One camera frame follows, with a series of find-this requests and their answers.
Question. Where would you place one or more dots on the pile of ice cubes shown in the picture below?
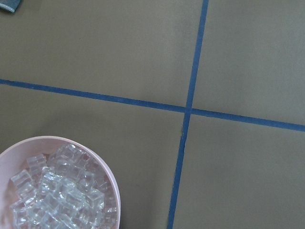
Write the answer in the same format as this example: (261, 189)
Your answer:
(66, 189)

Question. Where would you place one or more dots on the pink bowl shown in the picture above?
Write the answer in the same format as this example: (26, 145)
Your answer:
(13, 160)

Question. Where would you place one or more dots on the grey folded cloth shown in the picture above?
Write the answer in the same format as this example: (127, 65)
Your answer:
(9, 5)

